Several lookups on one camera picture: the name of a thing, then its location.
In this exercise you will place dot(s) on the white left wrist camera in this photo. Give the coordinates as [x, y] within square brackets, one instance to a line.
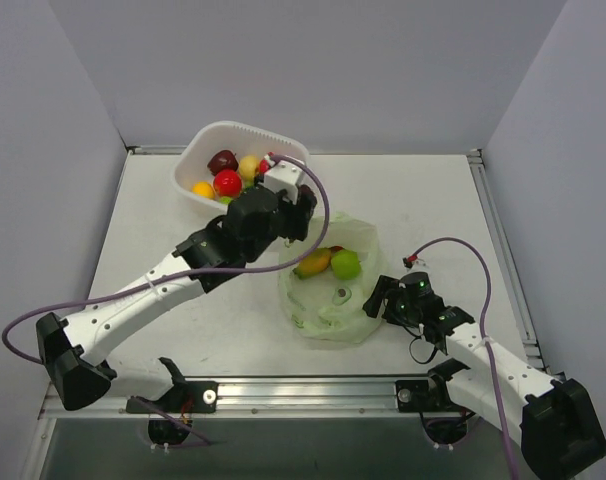
[284, 175]

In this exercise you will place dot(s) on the yellow mango in bag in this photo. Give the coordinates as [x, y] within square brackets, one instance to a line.
[315, 263]

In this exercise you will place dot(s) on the yellow pear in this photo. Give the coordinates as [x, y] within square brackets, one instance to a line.
[248, 167]

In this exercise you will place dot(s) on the orange fruit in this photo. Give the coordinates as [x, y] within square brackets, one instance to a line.
[204, 189]

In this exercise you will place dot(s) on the bright red apple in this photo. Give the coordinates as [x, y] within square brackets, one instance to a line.
[228, 183]

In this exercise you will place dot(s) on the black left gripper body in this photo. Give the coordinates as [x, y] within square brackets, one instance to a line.
[300, 215]

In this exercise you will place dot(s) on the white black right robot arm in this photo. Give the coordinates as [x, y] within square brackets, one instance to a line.
[552, 421]

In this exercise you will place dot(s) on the white plastic basket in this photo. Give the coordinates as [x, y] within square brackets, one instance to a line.
[241, 140]

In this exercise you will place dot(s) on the aluminium table frame rail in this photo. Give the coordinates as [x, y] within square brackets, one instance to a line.
[506, 262]

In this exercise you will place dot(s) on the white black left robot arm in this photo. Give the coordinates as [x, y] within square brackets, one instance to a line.
[74, 349]

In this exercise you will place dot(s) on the front aluminium mounting rail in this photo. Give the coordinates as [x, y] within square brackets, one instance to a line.
[303, 395]

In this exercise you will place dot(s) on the dark red apple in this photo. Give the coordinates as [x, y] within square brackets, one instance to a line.
[222, 160]

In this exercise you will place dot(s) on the green apple in bag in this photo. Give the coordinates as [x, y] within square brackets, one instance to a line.
[345, 265]

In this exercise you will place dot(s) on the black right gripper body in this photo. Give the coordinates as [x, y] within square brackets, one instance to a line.
[379, 298]

